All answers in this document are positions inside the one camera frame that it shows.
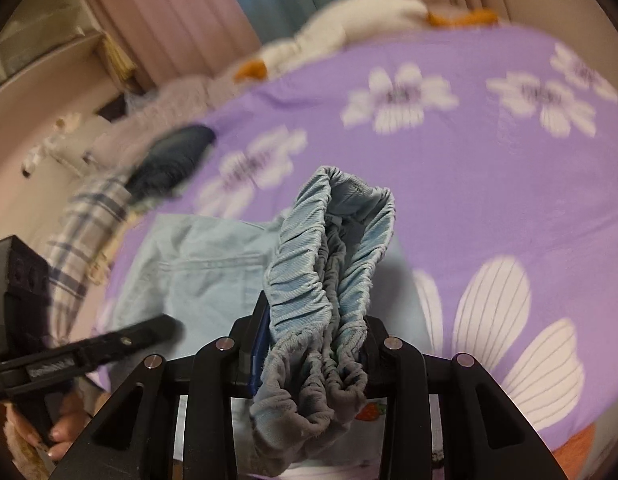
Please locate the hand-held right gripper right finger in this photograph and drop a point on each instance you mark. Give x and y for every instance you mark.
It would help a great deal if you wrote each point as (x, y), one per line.
(384, 357)

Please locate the grey fuzzy blanket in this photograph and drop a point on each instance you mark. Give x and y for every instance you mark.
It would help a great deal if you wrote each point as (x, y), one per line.
(169, 102)

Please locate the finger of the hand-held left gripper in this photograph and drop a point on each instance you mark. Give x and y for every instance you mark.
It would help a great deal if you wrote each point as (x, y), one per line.
(134, 337)

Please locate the dark folded garment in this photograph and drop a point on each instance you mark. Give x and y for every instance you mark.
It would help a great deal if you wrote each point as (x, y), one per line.
(174, 155)

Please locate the light blue pants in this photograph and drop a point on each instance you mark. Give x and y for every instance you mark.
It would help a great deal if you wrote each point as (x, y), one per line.
(309, 270)

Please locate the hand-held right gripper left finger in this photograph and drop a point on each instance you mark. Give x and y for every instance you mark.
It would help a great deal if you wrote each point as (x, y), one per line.
(259, 355)

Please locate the purple floral bedsheet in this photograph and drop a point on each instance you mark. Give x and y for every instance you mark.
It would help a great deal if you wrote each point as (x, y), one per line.
(464, 185)

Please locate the person's left hand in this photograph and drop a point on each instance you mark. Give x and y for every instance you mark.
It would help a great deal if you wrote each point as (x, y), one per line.
(71, 427)

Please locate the white goose plush toy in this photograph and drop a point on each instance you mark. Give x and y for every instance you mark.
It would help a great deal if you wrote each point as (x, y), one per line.
(349, 25)

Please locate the white shelf unit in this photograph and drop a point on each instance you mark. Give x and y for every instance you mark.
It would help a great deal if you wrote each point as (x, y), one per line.
(44, 35)

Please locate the grey plaid cloth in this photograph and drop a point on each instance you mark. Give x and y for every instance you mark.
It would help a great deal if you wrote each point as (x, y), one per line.
(84, 240)

